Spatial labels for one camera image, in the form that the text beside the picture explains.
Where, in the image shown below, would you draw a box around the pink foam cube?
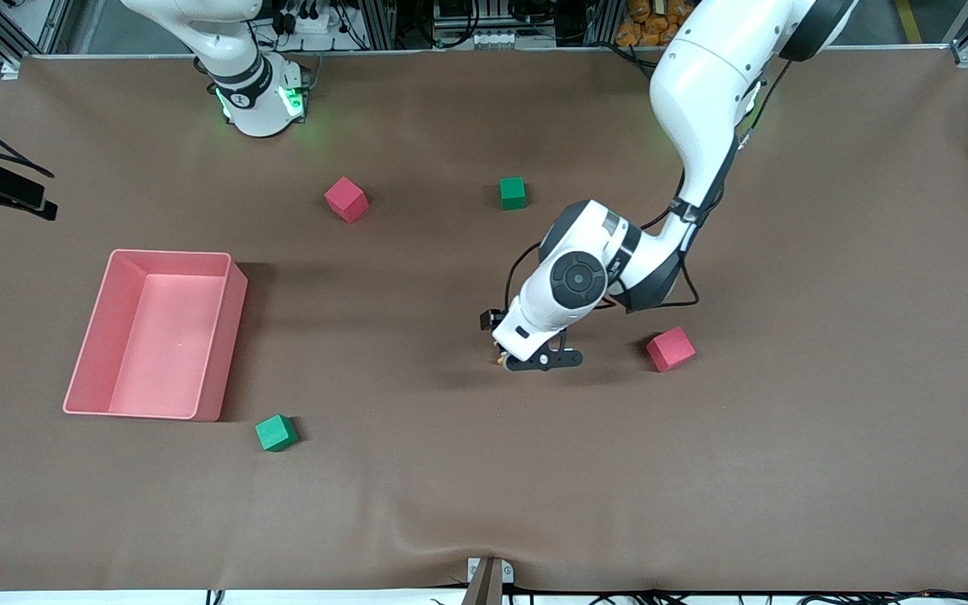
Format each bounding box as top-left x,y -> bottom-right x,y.
324,176 -> 370,224
645,326 -> 697,373

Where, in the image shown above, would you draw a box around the brown table mat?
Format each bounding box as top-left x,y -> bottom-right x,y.
0,49 -> 968,593

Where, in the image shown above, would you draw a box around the pink plastic tray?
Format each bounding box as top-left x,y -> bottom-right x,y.
62,249 -> 249,422

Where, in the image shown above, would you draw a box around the orange packets pile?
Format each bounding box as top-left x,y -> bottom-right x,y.
615,0 -> 695,48

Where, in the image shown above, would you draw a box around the white power strip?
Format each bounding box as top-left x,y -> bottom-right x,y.
270,0 -> 342,34

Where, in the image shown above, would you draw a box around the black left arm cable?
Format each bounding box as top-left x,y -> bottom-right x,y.
503,59 -> 792,316

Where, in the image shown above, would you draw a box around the aluminium camera post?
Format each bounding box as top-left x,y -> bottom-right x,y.
460,556 -> 515,605

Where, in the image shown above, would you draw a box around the aluminium frame post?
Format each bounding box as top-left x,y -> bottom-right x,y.
356,0 -> 401,50
585,0 -> 619,47

